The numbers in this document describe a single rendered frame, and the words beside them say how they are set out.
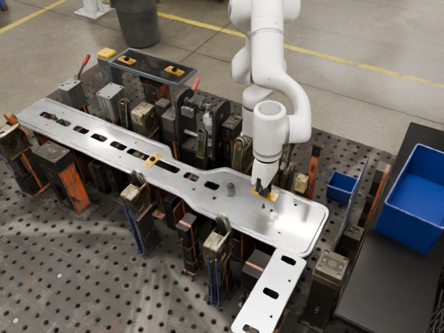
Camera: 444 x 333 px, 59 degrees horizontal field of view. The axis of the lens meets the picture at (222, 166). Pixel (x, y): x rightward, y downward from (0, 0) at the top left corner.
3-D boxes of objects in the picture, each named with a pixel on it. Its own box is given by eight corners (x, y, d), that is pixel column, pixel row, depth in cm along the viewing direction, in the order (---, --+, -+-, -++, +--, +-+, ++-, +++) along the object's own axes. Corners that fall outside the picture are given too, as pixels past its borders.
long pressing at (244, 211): (5, 123, 169) (3, 121, 168) (45, 96, 183) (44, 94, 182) (306, 263, 117) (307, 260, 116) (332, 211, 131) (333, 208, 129)
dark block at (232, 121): (224, 199, 173) (221, 124, 143) (232, 188, 177) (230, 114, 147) (234, 203, 171) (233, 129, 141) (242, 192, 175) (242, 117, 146)
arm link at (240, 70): (267, 88, 167) (230, 89, 168) (267, 64, 171) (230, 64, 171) (281, 12, 119) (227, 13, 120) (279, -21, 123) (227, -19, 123)
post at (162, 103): (167, 172, 186) (154, 103, 157) (173, 165, 189) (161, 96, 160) (176, 176, 184) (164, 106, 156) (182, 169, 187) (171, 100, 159)
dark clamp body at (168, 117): (165, 183, 181) (152, 117, 154) (182, 165, 189) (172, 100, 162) (184, 191, 177) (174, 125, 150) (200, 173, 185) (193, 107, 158)
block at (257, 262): (235, 312, 137) (234, 270, 117) (250, 286, 144) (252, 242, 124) (259, 325, 133) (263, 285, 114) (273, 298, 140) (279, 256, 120)
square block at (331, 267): (299, 323, 133) (313, 267, 108) (308, 303, 138) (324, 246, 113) (322, 335, 130) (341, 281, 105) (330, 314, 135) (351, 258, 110)
